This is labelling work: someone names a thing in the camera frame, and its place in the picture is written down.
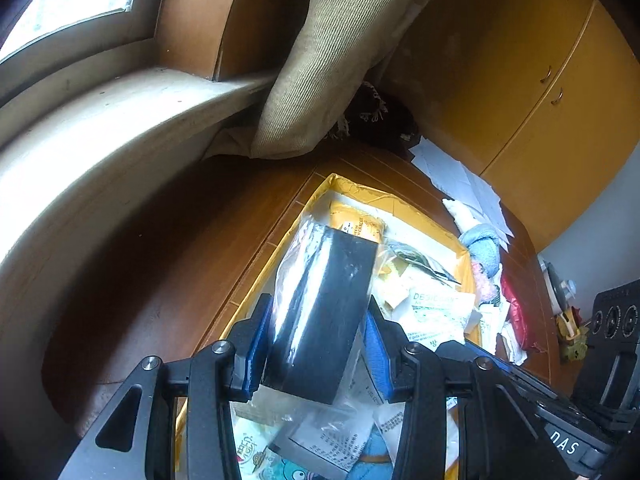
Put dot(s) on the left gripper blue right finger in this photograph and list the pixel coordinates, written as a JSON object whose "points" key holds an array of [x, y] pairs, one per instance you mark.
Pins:
{"points": [[501, 436]]}

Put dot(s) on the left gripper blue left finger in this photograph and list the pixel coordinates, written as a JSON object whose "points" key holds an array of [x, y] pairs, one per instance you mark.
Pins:
{"points": [[134, 435]]}

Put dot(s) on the red foil bag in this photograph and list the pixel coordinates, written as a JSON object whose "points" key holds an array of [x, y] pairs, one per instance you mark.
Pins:
{"points": [[524, 335]]}

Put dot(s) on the yellow sandwich cracker packet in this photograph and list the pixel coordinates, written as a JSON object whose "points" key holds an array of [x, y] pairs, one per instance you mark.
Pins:
{"points": [[355, 222]]}

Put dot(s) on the cluttered side shelf items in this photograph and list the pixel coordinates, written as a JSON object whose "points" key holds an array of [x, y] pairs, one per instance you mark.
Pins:
{"points": [[571, 335]]}

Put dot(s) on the pink plush toy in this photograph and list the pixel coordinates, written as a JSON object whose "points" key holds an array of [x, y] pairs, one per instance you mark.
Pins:
{"points": [[487, 290]]}

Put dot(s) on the yellow cardboard box tray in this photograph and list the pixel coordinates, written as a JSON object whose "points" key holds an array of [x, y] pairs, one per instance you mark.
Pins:
{"points": [[367, 444]]}

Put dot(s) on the white paper sheets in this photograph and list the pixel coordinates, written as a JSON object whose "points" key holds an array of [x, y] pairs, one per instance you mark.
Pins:
{"points": [[456, 181]]}

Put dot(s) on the dark fringed cloth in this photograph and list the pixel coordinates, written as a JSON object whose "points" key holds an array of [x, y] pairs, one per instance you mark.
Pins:
{"points": [[377, 119]]}

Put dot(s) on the yellow wooden cabinet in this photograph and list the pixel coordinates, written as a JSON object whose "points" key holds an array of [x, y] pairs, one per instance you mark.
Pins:
{"points": [[540, 98]]}

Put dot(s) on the olive beige curtain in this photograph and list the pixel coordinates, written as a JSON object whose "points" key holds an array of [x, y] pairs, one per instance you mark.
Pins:
{"points": [[338, 43]]}

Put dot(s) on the window with metal bars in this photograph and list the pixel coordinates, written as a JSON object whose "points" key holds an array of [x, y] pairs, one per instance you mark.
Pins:
{"points": [[40, 37]]}

